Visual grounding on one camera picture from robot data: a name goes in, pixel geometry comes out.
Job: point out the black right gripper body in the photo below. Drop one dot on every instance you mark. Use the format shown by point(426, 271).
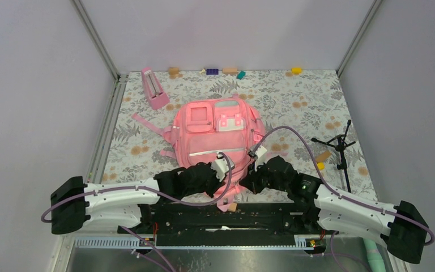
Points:
point(261, 178)

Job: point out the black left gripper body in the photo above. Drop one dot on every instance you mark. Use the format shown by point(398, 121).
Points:
point(209, 187)

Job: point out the yellow marker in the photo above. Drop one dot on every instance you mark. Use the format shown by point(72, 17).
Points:
point(321, 166)

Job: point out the pink student backpack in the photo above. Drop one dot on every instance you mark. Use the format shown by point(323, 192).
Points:
point(203, 128)

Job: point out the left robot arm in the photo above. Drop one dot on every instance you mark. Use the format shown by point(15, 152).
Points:
point(76, 205)

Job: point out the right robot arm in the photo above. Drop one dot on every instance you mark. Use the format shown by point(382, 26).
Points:
point(399, 228)

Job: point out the small wooden cube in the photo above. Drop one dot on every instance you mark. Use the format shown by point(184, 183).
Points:
point(232, 207)

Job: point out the tan wooden wedge block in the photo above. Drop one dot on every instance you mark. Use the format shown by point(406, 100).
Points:
point(323, 156)

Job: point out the floral table mat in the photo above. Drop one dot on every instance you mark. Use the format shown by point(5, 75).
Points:
point(295, 107)

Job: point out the black microphone tripod stand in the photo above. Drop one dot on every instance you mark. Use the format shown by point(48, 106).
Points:
point(339, 144)

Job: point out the pink metronome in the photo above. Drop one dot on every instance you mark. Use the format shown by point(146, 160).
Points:
point(153, 90)

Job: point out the teal block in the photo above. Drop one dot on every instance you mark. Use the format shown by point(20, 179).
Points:
point(241, 75)

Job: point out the yellow block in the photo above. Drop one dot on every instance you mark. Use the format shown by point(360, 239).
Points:
point(296, 70)

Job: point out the purple toy brick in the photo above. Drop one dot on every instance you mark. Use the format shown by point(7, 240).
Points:
point(212, 71)

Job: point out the long wooden block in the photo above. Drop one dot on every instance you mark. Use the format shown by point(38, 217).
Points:
point(230, 70)

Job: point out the wooden block far left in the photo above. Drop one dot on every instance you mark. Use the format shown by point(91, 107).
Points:
point(173, 71)

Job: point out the mint green microphone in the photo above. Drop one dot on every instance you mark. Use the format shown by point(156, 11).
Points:
point(374, 257)

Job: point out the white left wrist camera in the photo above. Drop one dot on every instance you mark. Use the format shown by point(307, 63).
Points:
point(222, 166)

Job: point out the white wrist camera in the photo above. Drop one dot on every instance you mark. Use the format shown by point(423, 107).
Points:
point(222, 166)
point(258, 154)

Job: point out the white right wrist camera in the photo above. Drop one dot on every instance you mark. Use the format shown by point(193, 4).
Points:
point(258, 154)

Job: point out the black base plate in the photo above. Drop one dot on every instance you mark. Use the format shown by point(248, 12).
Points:
point(252, 224)

